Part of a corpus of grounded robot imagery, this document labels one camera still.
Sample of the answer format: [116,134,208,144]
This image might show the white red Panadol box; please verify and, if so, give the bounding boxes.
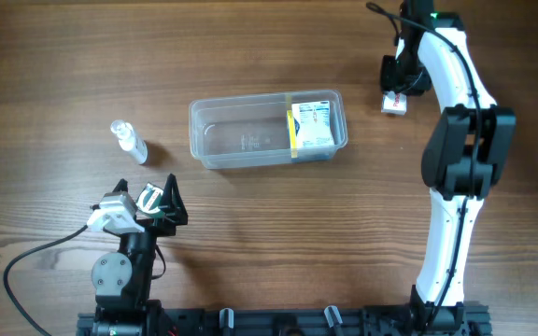
[381,91,407,116]

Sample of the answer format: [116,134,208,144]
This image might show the white medicine box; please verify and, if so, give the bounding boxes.
[290,100,335,150]

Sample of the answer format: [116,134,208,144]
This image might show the blue yellow VapoDrops box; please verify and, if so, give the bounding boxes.
[285,91,335,163]

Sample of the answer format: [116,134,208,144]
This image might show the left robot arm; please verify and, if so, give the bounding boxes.
[77,174,188,336]

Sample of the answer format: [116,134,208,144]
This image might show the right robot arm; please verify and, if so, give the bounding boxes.
[371,0,517,335]

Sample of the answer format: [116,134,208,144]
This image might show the clear plastic container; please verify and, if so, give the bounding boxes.
[189,90,348,170]

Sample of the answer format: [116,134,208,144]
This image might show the green white round tin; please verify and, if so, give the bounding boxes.
[136,183,163,217]

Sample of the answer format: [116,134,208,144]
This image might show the small clear spray bottle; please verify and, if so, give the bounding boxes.
[110,119,148,164]

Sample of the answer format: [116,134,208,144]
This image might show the black right camera cable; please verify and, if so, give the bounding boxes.
[365,1,485,328]

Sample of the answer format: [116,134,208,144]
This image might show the black camera cable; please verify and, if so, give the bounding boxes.
[365,1,485,328]
[2,224,91,336]

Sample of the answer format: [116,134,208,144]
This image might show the black left camera cable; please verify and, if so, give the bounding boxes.
[2,224,91,336]

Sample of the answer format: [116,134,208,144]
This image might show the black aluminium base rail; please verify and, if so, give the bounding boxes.
[76,305,492,336]

